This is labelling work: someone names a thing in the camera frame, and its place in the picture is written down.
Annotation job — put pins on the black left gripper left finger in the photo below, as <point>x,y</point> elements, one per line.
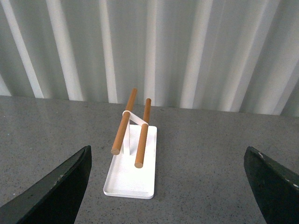
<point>56,198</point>

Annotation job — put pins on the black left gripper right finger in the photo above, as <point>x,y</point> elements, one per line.
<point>275,188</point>

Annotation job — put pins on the white towel rack with wooden bars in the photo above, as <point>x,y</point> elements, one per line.
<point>132,170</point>

